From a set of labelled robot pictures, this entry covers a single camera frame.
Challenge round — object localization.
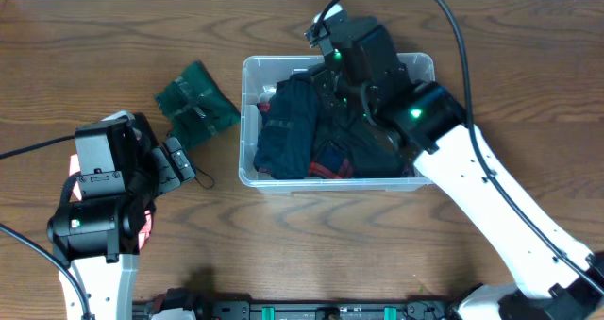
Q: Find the dark navy garment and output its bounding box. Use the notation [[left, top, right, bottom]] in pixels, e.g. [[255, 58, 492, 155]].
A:
[[253, 73, 321, 180]]

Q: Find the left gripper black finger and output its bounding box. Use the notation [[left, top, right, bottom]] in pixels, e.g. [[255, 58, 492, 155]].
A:
[[151, 147, 182, 196], [163, 137, 196, 182]]

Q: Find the red plaid flannel shirt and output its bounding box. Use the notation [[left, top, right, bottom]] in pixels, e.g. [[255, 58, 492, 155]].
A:
[[255, 101, 416, 180]]

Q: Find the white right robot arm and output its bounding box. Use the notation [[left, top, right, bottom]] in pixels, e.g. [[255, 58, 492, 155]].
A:
[[306, 12, 603, 319]]

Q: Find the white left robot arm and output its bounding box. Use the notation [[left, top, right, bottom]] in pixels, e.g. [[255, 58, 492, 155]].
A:
[[47, 110, 195, 319]]

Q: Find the black mounting rail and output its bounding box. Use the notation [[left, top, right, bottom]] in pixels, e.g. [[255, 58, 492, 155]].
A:
[[132, 288, 457, 320]]

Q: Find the black garment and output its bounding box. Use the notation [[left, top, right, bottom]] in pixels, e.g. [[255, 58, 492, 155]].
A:
[[309, 113, 410, 179]]

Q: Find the clear plastic storage container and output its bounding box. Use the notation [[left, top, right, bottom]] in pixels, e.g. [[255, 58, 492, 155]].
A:
[[238, 55, 432, 194]]

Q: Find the dark green garment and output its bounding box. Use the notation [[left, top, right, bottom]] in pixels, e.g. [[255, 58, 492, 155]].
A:
[[154, 60, 241, 149]]

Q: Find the pink folded garment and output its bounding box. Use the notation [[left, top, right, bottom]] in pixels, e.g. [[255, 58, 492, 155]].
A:
[[69, 154, 153, 249]]

